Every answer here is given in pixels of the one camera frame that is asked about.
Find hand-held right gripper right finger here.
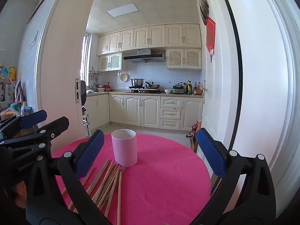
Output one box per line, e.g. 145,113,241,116
196,128,277,225

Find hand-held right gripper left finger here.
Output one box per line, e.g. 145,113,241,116
25,129,112,225

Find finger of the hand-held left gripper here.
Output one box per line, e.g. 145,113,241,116
0,109,48,137
7,116,70,160

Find pink cup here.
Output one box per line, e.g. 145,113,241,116
111,129,138,167

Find bunch of wooden chopsticks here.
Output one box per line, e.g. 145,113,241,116
61,159,127,225

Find person's left hand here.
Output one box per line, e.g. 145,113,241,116
13,180,28,208

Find bread packet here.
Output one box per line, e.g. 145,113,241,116
0,108,20,122

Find white step stool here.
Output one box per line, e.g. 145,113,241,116
82,114,91,137

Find black chair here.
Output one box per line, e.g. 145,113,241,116
80,80,88,109

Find cream cabinet drawer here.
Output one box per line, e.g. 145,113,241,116
160,97,182,108
160,118,181,130
160,108,181,119

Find pink round tablecloth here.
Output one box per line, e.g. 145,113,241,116
52,133,212,225

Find cream base cabinet run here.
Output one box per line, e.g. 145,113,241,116
84,93,204,130

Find hanging utensil rack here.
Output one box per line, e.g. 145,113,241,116
88,67,104,92

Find white sliding door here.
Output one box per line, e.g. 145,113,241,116
36,0,104,153

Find kitchen countertop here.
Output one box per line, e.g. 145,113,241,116
85,90,204,97

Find green electric cooker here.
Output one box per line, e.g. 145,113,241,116
173,82,187,94

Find kitchen window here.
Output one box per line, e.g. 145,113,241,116
81,34,92,87

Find white panel door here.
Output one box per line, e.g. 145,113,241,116
196,0,242,160

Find gas stove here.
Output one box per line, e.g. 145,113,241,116
125,87,164,94

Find cream lattice door cabinet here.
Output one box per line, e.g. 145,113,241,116
99,53,122,72
166,48,202,71

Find steel cooking pot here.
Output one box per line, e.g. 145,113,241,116
130,78,145,88

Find steel range hood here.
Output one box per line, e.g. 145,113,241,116
123,49,166,64

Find red door decoration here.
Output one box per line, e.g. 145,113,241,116
206,16,216,62

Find cream upper cabinet row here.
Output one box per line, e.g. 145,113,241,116
97,24,202,56

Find ceiling light panel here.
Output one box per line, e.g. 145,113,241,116
105,3,139,18

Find hanging fan decoration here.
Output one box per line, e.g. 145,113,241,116
197,0,210,26

